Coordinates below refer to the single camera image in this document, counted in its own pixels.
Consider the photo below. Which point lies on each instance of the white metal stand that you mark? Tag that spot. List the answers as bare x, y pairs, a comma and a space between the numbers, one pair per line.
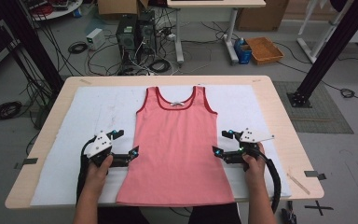
320, 37

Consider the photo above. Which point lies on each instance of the grey floor mat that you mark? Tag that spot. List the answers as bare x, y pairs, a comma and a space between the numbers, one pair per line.
317, 112

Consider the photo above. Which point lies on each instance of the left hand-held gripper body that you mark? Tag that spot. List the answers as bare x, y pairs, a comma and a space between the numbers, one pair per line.
99, 146

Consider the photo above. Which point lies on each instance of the thin wooden stick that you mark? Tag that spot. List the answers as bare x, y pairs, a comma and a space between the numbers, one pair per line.
298, 184

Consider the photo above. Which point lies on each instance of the white power supply box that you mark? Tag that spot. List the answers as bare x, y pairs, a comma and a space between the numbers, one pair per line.
95, 39

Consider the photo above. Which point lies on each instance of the person's right hand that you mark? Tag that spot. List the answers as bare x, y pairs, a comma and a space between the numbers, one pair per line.
256, 171

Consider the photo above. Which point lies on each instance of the pink tank top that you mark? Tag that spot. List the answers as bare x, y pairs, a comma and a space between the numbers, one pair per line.
177, 149

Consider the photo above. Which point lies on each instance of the blue container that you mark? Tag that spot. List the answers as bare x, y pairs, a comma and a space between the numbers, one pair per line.
243, 53

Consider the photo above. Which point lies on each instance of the black tape cross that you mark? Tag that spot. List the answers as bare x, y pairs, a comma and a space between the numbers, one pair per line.
318, 207

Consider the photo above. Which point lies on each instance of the orange basket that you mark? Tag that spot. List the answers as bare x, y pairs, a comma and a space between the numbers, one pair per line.
264, 49

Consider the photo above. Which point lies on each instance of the round white table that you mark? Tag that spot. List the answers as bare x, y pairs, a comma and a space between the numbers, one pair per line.
59, 11

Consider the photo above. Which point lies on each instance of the black metal post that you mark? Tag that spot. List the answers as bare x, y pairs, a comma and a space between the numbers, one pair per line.
332, 46
34, 46

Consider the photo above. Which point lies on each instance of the grey tape strip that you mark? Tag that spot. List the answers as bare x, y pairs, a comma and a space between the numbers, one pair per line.
312, 173
29, 161

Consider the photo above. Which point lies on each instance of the person's black pants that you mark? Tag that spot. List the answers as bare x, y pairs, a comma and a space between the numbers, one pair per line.
214, 216

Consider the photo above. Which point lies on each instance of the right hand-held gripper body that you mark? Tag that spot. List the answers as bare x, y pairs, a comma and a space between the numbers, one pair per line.
253, 136

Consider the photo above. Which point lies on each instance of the white foam mat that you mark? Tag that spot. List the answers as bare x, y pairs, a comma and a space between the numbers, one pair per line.
80, 124

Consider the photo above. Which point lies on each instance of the large cardboard box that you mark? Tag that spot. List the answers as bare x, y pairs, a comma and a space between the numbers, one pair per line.
261, 15

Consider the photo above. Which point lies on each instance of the person's left hand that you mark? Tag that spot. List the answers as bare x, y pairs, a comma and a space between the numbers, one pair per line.
96, 179

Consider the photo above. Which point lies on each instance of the white desk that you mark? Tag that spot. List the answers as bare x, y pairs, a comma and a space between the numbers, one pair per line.
214, 3

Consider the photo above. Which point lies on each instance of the black computer tower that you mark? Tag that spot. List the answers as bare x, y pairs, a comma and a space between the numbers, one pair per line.
146, 34
126, 40

